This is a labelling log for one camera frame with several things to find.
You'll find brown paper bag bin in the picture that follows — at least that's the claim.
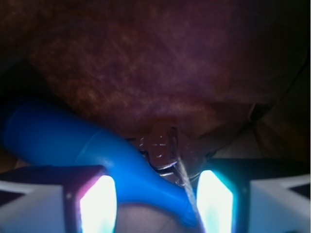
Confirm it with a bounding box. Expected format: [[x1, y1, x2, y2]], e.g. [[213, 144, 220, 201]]
[[0, 0, 311, 169]]

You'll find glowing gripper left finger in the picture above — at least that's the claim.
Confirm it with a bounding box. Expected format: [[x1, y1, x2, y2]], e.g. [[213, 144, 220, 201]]
[[0, 166, 117, 233]]

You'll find blue plastic bottle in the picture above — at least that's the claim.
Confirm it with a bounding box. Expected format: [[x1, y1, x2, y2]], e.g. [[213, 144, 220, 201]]
[[0, 98, 197, 227]]

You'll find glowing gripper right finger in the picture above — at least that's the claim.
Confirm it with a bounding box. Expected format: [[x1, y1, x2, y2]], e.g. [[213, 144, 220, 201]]
[[196, 159, 311, 233]]

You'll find silver keys bunch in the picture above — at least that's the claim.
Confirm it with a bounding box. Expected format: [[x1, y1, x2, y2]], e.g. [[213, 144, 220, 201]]
[[126, 121, 208, 225]]

